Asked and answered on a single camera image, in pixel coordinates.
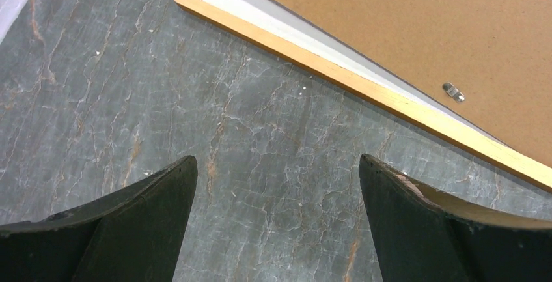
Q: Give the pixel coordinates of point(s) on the silver metal turn clip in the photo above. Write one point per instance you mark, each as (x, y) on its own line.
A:
(453, 92)

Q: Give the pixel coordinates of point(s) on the golden wooden picture frame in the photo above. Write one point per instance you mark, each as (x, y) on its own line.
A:
(430, 120)

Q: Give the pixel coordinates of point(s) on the brown fibreboard backing board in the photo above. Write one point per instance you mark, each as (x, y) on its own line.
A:
(496, 52)

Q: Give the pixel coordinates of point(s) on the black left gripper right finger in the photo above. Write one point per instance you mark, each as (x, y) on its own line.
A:
(423, 234)

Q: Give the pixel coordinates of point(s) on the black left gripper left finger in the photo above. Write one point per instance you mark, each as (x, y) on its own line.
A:
(133, 234)

